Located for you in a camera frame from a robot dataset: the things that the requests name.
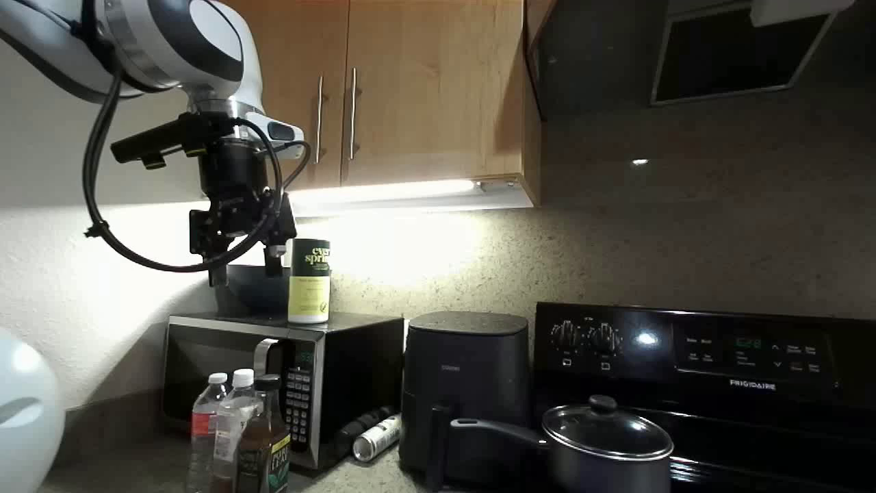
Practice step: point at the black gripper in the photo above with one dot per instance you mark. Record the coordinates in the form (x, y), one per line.
(239, 198)

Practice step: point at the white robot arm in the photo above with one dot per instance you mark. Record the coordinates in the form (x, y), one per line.
(110, 51)

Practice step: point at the black air fryer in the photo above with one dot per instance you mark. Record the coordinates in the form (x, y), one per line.
(463, 366)

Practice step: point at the green label canister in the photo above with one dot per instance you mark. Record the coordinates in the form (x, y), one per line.
(310, 281)

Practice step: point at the clear water bottle right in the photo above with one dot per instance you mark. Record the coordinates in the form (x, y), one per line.
(229, 427)

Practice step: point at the clear water bottle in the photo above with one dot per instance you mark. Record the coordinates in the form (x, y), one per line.
(229, 427)
(202, 433)

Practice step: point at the black microwave oven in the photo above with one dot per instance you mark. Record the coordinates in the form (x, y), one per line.
(339, 380)

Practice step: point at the clear water bottle left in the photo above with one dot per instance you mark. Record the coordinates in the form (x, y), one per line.
(202, 433)

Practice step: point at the dark sauce bottle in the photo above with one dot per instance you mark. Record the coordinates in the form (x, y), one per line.
(263, 450)

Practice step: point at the wooden upper cabinet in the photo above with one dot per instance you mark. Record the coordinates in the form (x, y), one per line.
(404, 92)

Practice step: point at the silver spray can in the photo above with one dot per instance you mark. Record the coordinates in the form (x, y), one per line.
(380, 440)

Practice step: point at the under-cabinet light strip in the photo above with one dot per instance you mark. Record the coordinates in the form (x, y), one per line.
(415, 195)

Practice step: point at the white round object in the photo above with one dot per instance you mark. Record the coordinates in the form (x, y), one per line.
(31, 416)

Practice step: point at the black pot with lid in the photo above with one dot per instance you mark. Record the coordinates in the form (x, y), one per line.
(592, 449)

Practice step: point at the black range hood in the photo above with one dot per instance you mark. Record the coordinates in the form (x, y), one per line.
(601, 54)

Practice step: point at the black electric stove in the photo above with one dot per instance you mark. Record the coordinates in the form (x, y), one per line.
(753, 405)

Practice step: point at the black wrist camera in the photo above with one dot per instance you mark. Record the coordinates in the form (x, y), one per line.
(189, 134)

